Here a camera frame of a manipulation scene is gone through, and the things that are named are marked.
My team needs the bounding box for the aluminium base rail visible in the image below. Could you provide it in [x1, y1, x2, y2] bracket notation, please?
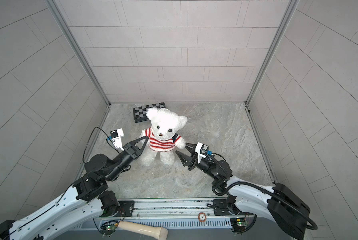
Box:
[47, 196, 296, 221]

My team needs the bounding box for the folded black white chessboard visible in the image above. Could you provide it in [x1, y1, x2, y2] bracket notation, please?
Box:
[133, 102, 166, 123]

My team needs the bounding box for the beige wooden handle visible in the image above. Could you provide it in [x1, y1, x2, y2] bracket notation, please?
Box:
[118, 221, 168, 240]

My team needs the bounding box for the round red white sticker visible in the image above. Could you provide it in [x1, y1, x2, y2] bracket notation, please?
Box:
[198, 212, 207, 223]

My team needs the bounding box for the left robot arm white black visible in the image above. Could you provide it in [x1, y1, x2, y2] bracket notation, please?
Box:
[0, 136, 149, 240]

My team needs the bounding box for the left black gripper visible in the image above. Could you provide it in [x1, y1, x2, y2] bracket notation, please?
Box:
[102, 137, 147, 184]

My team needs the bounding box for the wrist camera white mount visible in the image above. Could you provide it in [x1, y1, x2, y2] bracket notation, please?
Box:
[195, 143, 213, 164]
[107, 129, 124, 151]

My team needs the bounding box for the white teddy bear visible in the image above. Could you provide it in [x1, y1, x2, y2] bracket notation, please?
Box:
[141, 108, 188, 167]

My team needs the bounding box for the green circuit board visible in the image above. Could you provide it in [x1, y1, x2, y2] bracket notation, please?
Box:
[230, 219, 247, 234]
[100, 221, 119, 236]

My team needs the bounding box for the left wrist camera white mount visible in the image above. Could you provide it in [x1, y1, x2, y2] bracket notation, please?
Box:
[107, 129, 124, 151]

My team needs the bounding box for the red white striped knit sweater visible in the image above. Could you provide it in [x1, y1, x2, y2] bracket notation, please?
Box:
[142, 128, 182, 152]

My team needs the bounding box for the left green circuit board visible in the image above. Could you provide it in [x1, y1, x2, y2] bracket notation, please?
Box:
[100, 221, 119, 236]

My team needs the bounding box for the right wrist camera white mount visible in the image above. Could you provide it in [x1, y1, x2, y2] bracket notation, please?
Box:
[195, 143, 213, 164]

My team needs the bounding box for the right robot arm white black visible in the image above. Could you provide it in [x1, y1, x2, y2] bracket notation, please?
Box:
[175, 143, 318, 240]

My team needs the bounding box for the right green circuit board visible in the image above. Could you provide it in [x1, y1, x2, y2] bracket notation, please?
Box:
[230, 219, 247, 234]

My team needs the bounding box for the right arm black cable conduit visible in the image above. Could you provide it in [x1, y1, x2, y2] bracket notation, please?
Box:
[208, 152, 318, 231]

